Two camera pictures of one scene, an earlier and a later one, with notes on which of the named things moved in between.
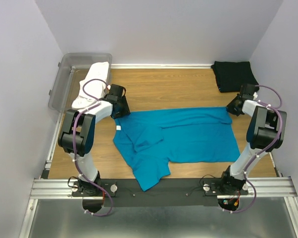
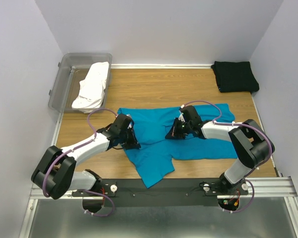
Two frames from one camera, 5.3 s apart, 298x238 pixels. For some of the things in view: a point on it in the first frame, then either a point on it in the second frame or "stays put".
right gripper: [229, 107] to [173, 133]
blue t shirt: [150, 140] stays put
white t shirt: [93, 87] stays put
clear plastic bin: [72, 68] stays put
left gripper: [125, 110] to [134, 144]
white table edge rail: [150, 66] stays put
